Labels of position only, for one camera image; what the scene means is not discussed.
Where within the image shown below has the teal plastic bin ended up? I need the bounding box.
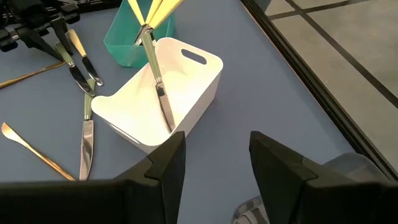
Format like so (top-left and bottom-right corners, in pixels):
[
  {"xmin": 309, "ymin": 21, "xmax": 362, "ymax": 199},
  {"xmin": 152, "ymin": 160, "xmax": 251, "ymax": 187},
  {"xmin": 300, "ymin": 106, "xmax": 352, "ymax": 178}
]
[{"xmin": 103, "ymin": 0, "xmax": 175, "ymax": 68}]

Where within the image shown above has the gold knife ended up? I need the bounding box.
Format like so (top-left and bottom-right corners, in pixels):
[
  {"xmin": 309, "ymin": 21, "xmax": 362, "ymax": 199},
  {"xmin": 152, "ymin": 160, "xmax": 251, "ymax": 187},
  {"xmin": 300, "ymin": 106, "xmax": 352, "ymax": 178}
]
[
  {"xmin": 1, "ymin": 122, "xmax": 76, "ymax": 182},
  {"xmin": 0, "ymin": 61, "xmax": 67, "ymax": 90}
]

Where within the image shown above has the green handled knife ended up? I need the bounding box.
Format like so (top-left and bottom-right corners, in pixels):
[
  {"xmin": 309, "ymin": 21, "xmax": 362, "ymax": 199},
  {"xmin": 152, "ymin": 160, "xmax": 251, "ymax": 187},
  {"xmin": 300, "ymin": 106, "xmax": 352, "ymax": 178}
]
[
  {"xmin": 54, "ymin": 42, "xmax": 96, "ymax": 97},
  {"xmin": 141, "ymin": 32, "xmax": 177, "ymax": 134},
  {"xmin": 79, "ymin": 78, "xmax": 96, "ymax": 181}
]

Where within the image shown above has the white plastic bin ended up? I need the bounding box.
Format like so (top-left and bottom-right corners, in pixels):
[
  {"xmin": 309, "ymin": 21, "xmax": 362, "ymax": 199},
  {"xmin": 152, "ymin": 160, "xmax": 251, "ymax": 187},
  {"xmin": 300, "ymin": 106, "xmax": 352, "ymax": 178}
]
[{"xmin": 91, "ymin": 37, "xmax": 224, "ymax": 156}]

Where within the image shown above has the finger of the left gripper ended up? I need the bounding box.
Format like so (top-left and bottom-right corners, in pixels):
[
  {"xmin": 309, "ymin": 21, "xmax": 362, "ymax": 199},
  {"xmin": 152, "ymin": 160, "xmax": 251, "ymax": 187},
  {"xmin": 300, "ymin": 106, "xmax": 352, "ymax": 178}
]
[
  {"xmin": 17, "ymin": 27, "xmax": 63, "ymax": 62},
  {"xmin": 50, "ymin": 17, "xmax": 74, "ymax": 55}
]

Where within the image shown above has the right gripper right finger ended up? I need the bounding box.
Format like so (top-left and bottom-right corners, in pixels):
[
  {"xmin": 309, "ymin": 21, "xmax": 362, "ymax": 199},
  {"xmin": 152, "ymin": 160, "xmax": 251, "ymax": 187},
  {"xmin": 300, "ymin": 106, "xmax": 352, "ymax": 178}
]
[{"xmin": 249, "ymin": 130, "xmax": 398, "ymax": 224}]

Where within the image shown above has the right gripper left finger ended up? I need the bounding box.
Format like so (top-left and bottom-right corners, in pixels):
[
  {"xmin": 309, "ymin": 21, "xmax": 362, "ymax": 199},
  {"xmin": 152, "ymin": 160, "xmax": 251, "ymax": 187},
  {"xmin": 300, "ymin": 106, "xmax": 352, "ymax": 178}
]
[{"xmin": 0, "ymin": 131, "xmax": 187, "ymax": 224}]

